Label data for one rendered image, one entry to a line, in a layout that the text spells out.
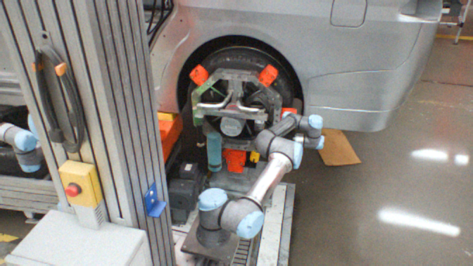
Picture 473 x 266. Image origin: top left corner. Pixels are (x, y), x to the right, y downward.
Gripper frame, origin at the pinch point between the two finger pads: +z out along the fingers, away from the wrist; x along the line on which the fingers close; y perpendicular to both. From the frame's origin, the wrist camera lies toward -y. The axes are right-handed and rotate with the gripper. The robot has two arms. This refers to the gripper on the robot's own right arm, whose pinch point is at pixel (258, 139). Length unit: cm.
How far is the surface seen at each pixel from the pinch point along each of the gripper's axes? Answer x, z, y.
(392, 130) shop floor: -148, -107, -81
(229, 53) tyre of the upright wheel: -36, 23, 35
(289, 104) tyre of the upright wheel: -28.7, -14.9, 7.4
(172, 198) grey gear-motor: 6, 52, -49
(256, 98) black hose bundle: -9.0, 3.0, 20.9
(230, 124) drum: -6.2, 17.2, 4.3
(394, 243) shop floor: -13, -91, -83
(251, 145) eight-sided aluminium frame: -21.0, 6.4, -20.2
